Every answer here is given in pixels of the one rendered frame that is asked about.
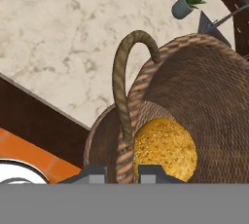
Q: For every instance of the dark brown counter cabinet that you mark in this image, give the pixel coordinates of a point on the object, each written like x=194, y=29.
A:
x=39, y=122

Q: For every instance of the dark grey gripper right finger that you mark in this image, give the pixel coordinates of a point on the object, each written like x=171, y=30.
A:
x=149, y=173

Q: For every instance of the golden round bread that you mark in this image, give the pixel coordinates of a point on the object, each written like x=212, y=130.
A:
x=165, y=148

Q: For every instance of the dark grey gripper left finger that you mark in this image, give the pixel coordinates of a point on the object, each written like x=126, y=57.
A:
x=92, y=174

